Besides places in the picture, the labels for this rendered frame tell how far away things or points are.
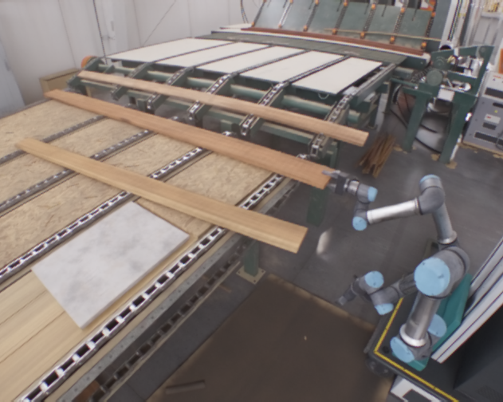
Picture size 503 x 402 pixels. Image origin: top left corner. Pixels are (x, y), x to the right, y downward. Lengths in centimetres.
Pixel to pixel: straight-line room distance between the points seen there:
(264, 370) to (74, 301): 114
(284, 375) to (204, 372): 48
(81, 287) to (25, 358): 33
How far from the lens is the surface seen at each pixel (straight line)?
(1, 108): 640
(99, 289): 133
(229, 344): 198
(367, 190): 168
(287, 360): 195
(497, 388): 171
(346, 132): 221
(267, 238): 131
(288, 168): 178
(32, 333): 138
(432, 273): 109
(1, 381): 134
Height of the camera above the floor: 181
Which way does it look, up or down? 38 degrees down
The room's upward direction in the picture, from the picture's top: straight up
